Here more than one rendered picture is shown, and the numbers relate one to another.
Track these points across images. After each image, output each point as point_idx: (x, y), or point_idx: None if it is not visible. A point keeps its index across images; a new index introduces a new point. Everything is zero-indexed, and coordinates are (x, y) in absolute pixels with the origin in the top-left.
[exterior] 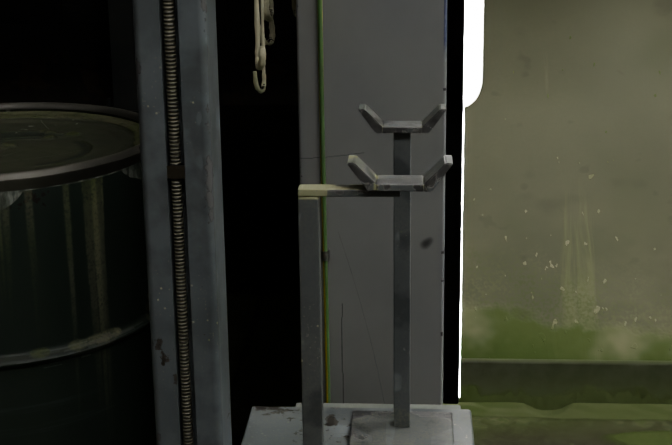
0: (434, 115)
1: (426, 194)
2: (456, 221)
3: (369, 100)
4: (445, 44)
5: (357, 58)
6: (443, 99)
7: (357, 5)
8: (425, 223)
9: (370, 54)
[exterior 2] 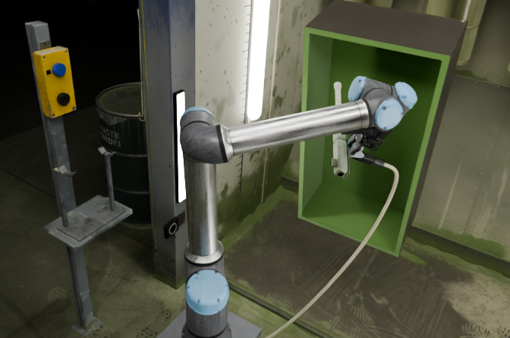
0: (108, 154)
1: (169, 156)
2: (176, 163)
3: (158, 131)
4: (171, 124)
5: (155, 121)
6: (171, 136)
7: (155, 109)
8: (169, 162)
9: (158, 121)
